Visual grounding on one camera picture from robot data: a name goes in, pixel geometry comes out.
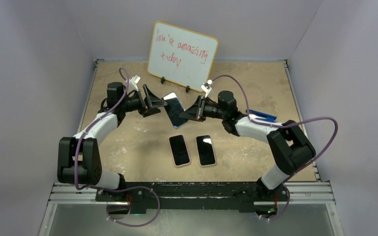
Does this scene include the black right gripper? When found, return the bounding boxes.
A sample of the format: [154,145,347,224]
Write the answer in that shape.
[180,96,226,122]

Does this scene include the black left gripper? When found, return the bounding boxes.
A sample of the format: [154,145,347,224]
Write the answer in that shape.
[121,86,166,118]

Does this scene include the clear magsafe phone case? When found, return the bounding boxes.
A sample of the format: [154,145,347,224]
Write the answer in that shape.
[161,92,190,130]

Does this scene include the green phone black screen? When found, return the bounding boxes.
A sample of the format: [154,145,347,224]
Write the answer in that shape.
[169,135,190,166]

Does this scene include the beige phone case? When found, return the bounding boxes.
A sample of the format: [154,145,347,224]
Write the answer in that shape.
[195,135,217,167]

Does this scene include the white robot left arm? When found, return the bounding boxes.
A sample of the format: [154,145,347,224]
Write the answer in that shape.
[57,82,167,201]

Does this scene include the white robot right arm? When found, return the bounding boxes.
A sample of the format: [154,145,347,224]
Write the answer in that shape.
[179,90,316,200]

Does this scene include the yellow framed whiteboard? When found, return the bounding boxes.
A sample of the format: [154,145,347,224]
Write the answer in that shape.
[147,21,219,92]

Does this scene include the blue black stapler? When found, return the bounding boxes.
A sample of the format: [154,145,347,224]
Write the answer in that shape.
[247,109,277,123]

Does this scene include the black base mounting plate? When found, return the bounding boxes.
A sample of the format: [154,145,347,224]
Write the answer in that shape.
[96,181,288,214]

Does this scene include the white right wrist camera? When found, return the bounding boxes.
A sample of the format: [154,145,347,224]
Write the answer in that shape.
[201,80,213,98]

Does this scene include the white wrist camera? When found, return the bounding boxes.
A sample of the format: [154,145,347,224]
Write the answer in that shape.
[201,80,213,98]
[127,75,141,93]

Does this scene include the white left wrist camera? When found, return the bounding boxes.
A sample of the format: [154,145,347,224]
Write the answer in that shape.
[127,75,141,93]

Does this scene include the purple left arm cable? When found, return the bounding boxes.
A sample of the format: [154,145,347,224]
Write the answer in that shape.
[74,67,131,191]

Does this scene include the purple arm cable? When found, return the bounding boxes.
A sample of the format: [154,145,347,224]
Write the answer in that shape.
[74,67,131,191]
[210,75,339,183]

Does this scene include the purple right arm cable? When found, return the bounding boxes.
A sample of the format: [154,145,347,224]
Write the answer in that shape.
[210,75,339,183]

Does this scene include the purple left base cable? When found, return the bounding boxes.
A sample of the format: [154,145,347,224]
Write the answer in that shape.
[105,185,161,228]

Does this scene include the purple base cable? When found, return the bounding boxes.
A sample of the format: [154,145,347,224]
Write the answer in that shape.
[105,185,161,228]
[258,184,291,222]

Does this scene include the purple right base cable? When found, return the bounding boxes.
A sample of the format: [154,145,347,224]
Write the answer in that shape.
[258,184,291,222]

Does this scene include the aluminium frame rail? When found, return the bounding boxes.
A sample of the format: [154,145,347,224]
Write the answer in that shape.
[48,182,336,205]

